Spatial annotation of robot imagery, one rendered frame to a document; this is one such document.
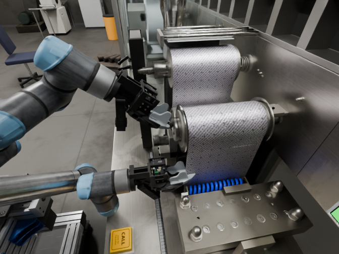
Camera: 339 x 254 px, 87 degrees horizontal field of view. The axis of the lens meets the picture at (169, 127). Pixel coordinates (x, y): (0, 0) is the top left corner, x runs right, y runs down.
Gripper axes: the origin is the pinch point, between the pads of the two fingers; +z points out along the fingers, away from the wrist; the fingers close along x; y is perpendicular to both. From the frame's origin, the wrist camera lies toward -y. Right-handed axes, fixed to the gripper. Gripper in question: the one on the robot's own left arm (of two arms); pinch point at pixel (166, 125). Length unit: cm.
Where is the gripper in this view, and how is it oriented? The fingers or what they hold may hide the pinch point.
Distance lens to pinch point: 56.0
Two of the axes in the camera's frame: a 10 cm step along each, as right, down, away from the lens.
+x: -1.7, -6.4, 7.5
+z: 7.6, 4.0, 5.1
